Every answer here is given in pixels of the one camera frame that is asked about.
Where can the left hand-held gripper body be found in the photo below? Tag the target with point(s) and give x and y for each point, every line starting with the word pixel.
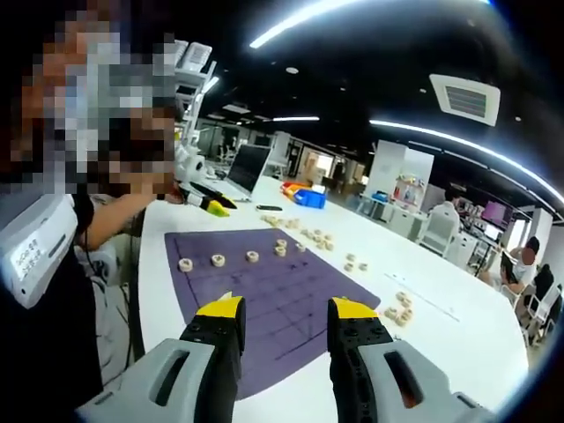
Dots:
pixel 189 169

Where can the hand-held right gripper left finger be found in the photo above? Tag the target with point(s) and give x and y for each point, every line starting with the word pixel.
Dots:
pixel 220 352

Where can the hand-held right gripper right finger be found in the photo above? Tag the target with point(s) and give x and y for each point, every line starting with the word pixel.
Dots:
pixel 354 348

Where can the group of wooden chess pieces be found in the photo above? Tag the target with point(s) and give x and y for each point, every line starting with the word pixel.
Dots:
pixel 218 260

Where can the purple chessboard mat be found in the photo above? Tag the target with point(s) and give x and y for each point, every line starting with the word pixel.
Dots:
pixel 282 291

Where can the silver laptop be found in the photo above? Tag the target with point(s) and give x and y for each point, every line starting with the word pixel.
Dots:
pixel 249 169

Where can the black white oblong device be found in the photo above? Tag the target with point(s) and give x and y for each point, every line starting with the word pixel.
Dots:
pixel 269 208

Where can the yellow storage bin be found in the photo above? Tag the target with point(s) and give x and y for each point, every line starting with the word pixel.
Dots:
pixel 291 190

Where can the red storage bin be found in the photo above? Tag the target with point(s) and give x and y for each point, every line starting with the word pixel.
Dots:
pixel 293 183

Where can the blue storage bin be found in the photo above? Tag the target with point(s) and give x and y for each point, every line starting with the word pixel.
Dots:
pixel 313 200

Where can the short ceiling light strip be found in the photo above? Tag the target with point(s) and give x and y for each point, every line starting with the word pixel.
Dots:
pixel 295 119

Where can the white equipment stand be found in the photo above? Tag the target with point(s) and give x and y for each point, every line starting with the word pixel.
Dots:
pixel 194 57

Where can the white high-back office chair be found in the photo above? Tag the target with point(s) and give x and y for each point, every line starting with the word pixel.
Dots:
pixel 440 235

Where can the shelf with colourful items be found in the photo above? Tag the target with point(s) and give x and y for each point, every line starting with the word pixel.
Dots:
pixel 407 191

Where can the long curved ceiling light strip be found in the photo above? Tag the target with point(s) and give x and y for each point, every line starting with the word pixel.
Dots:
pixel 282 29

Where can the white chest device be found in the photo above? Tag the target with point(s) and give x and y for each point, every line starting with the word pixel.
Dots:
pixel 35 247

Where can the black tablet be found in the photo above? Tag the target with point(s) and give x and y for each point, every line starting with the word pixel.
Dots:
pixel 509 269

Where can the ceiling air vent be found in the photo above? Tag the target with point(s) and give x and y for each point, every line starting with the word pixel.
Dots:
pixel 465 99

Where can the purple wall screen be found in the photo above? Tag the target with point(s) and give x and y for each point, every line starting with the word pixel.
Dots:
pixel 498 211

